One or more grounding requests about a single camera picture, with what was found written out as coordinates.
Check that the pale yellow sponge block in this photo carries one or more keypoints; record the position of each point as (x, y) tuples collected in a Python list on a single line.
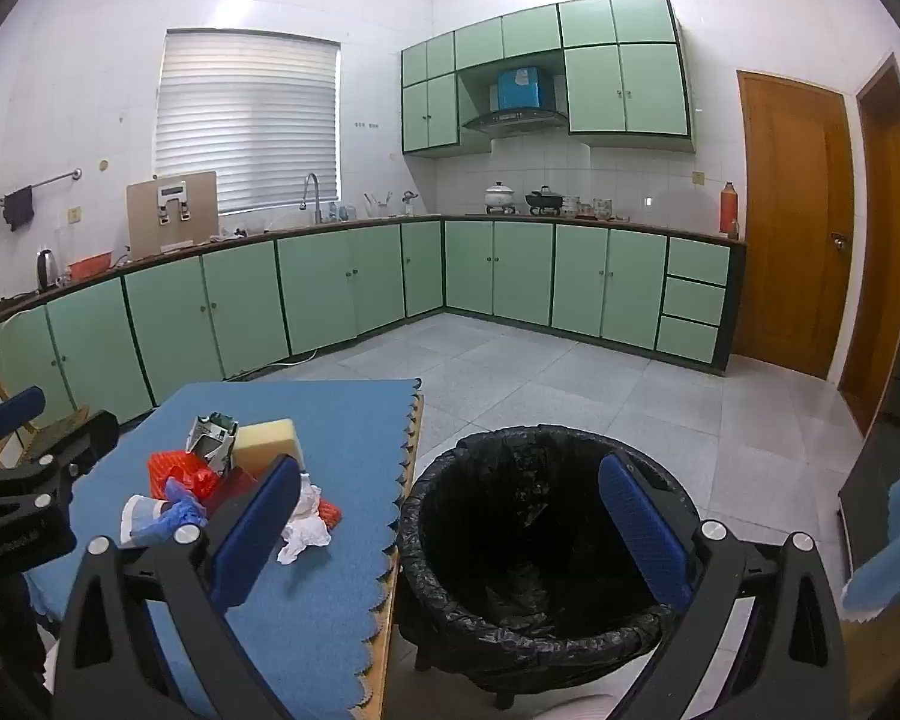
[(266, 446)]

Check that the blue box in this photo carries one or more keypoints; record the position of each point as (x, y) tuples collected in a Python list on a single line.
[(521, 88)]

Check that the range hood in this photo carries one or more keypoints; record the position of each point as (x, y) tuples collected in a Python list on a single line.
[(514, 121)]

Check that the utensil holder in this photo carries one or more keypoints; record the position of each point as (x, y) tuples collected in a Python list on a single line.
[(379, 206)]

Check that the brown wooden door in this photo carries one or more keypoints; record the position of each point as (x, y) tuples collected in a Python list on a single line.
[(787, 225)]

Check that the red thermos flask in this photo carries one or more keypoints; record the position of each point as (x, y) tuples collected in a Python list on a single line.
[(728, 210)]

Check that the white tissue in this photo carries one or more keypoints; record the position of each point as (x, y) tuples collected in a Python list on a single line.
[(304, 532)]

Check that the bin with black bag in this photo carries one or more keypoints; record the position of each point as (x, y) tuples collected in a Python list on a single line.
[(510, 540)]

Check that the group of glass jars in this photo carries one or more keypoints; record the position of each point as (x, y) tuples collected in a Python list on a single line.
[(589, 208)]

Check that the green base cabinets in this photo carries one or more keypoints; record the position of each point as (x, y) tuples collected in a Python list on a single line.
[(517, 270)]

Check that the red plastic basin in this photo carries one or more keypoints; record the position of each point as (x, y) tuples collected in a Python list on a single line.
[(90, 268)]

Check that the white window blind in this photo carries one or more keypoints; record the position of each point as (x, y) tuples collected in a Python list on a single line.
[(247, 120)]

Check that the steel kitchen faucet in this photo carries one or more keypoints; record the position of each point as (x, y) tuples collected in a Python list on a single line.
[(316, 202)]

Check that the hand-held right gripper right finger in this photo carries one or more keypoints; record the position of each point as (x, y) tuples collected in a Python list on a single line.
[(641, 532)]

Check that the brown wooden door frame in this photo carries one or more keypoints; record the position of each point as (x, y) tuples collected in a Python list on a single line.
[(885, 240)]

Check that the green wall cabinets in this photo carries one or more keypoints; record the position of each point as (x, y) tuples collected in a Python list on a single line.
[(622, 90)]

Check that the blue scalloped table cloth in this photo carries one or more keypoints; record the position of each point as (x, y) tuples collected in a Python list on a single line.
[(345, 427)]

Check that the orange foam net sleeve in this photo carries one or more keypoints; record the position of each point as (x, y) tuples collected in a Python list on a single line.
[(330, 514), (169, 471)]

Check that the black wok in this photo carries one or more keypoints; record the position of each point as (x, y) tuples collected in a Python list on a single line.
[(544, 200)]

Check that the blue disposable glove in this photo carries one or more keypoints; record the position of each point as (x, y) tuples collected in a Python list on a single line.
[(184, 514)]

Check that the white device on board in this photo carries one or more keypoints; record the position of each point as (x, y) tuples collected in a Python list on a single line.
[(174, 191)]

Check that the wooden table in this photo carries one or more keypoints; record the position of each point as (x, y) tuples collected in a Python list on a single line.
[(381, 682)]

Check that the tan wooden board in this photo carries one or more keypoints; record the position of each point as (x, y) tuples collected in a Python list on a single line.
[(142, 229)]

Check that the steel electric kettle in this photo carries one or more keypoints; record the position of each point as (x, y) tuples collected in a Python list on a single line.
[(46, 270)]

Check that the white paper cup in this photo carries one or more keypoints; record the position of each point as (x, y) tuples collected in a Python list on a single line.
[(136, 514)]

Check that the white cooking pot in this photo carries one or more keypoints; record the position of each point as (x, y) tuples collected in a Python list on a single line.
[(499, 196)]

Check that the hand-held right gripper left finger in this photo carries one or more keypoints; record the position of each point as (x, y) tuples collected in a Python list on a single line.
[(259, 532)]

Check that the steel towel rail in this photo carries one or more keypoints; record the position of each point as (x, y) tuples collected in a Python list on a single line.
[(52, 180)]

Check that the crushed grey carton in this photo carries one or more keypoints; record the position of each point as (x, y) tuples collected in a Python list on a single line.
[(210, 439)]

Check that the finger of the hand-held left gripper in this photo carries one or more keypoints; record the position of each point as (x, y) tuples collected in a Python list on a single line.
[(82, 439), (15, 409)]

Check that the dark hanging towel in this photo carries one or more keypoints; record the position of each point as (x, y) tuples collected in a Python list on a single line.
[(19, 208)]

